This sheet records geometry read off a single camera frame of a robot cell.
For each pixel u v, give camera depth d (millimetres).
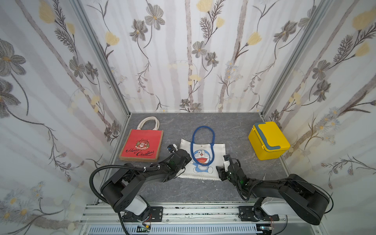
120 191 439
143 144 1009
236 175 660
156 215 732
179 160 683
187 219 731
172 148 820
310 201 436
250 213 735
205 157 953
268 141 860
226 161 774
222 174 784
